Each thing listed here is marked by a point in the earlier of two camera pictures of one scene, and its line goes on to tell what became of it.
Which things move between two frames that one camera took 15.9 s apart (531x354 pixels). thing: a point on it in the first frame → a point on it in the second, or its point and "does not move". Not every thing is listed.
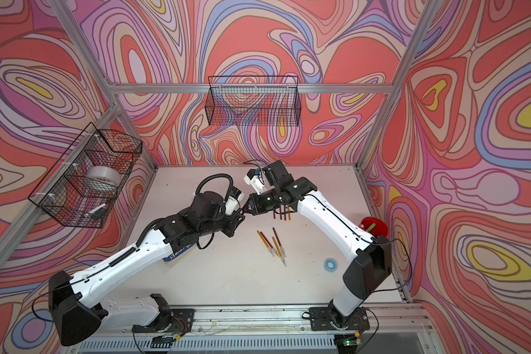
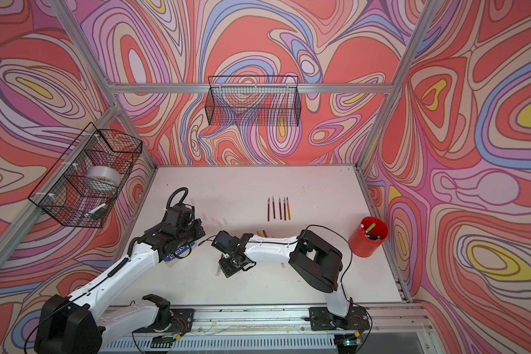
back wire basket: x=254 y=101 does not move
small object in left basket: x=98 y=212 does not move
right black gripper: x=254 y=199 → x=227 y=270
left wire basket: x=80 y=187 does not move
